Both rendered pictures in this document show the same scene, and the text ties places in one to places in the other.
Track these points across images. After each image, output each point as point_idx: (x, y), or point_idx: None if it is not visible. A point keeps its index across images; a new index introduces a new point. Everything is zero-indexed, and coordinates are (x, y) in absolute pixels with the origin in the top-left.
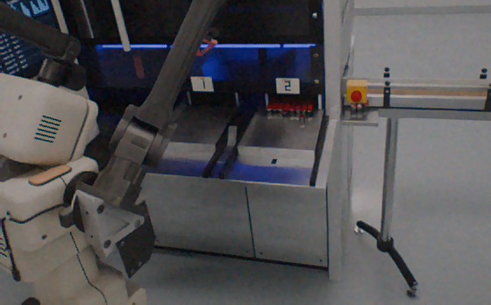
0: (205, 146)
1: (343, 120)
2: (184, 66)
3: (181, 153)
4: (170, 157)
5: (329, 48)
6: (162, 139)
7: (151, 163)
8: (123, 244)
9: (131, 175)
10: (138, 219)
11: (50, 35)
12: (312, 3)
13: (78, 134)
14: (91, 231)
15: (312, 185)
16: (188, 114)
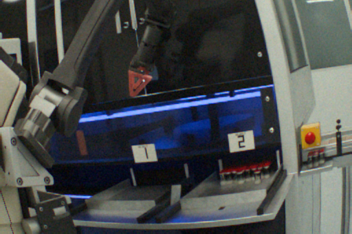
0: (144, 204)
1: (300, 171)
2: (96, 25)
3: (119, 211)
4: (107, 213)
5: (279, 89)
6: (71, 99)
7: (59, 123)
8: (46, 228)
9: (40, 123)
10: (47, 177)
11: (9, 62)
12: (255, 42)
13: (9, 103)
14: (8, 168)
15: (260, 213)
16: (131, 190)
